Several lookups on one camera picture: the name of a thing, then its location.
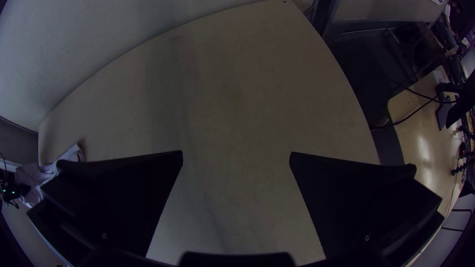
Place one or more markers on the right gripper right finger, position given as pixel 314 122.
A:
pixel 356 207

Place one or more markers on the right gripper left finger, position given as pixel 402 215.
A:
pixel 118 200

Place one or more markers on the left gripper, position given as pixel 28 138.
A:
pixel 10 190

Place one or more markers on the grey t-shirt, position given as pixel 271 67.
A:
pixel 37 174

